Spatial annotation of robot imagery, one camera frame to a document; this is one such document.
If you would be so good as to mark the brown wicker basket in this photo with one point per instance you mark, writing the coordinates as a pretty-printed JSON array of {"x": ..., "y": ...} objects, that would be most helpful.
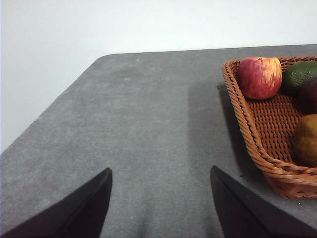
[{"x": 270, "y": 124}]

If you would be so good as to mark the orange-brown fruit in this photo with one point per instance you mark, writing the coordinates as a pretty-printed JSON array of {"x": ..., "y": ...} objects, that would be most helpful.
[{"x": 307, "y": 141}]

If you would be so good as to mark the red and yellow apple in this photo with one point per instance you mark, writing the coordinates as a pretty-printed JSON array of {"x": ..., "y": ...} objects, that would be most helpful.
[{"x": 258, "y": 78}]

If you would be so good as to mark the green avocado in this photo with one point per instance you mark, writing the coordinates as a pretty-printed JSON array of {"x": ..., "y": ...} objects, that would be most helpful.
[{"x": 299, "y": 74}]

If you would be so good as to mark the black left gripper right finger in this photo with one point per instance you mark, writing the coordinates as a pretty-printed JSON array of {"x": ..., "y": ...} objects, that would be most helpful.
[{"x": 247, "y": 215}]

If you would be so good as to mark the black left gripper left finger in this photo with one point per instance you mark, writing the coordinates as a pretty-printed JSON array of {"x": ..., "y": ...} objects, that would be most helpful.
[{"x": 74, "y": 213}]

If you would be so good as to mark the dark red apple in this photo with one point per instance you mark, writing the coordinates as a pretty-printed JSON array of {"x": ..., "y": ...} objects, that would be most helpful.
[{"x": 309, "y": 96}]

